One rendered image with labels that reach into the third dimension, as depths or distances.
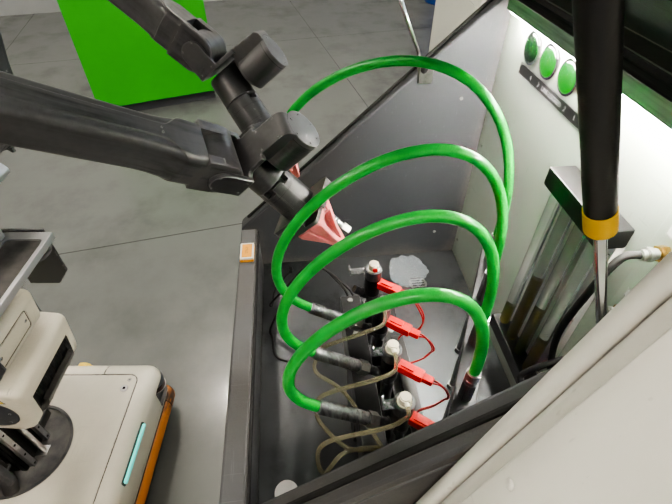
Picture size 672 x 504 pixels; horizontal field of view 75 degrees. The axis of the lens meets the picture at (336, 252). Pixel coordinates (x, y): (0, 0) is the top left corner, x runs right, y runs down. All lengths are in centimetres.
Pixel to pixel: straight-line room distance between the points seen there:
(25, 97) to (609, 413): 50
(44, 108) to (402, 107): 65
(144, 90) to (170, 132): 346
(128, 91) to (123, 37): 40
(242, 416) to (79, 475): 91
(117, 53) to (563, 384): 376
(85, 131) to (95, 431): 127
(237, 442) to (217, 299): 151
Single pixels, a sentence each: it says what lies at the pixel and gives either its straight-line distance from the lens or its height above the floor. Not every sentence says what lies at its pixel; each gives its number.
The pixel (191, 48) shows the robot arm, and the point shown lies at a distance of 77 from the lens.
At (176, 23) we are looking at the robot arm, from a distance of 78.
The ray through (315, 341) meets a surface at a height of 126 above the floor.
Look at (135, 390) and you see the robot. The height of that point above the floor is 28.
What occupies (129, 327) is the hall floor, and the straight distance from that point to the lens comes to 224.
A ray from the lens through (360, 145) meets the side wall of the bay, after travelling 95.
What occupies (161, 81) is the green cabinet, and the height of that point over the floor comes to 22.
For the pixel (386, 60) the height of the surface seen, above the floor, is 142.
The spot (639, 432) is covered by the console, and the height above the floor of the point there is 139.
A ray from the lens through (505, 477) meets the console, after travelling 41.
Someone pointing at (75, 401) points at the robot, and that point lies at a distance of 175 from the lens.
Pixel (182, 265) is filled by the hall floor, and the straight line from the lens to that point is 243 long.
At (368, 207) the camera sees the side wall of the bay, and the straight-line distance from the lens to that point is 105.
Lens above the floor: 163
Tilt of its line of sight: 43 degrees down
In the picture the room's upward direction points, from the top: straight up
